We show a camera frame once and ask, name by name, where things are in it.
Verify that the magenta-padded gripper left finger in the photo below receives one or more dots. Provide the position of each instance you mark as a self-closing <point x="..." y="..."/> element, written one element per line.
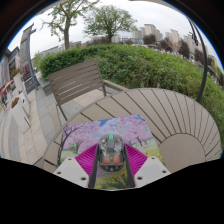
<point x="70" y="170"/>

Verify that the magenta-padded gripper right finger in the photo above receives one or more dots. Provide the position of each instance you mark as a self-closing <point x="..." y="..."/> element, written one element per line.
<point x="151" y="170"/>

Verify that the transparent computer mouse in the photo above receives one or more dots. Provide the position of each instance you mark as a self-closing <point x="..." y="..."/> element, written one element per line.
<point x="111" y="153"/>

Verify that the flower print mouse pad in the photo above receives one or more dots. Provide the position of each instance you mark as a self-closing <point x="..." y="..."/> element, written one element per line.
<point x="83" y="133"/>

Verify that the white planter with flowers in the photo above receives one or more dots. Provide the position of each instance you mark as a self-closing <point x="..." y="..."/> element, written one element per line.
<point x="20" y="115"/>
<point x="18" y="80"/>

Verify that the brown slatted chair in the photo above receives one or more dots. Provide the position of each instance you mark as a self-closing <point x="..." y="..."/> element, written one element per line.
<point x="76" y="81"/>

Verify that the dark curved umbrella pole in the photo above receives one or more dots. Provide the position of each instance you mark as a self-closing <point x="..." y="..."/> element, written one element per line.
<point x="204" y="66"/>

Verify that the tall grey sign pillar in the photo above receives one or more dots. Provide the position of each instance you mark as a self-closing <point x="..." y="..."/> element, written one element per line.
<point x="26" y="53"/>

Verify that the distant apartment buildings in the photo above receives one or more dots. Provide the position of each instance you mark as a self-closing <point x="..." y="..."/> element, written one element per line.
<point x="173" y="36"/>

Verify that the bare-trunk leaning tree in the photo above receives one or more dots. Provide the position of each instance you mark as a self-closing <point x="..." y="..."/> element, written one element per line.
<point x="66" y="33"/>

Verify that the round leafy tree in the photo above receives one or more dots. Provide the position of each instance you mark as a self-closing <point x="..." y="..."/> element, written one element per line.
<point x="108" y="20"/>

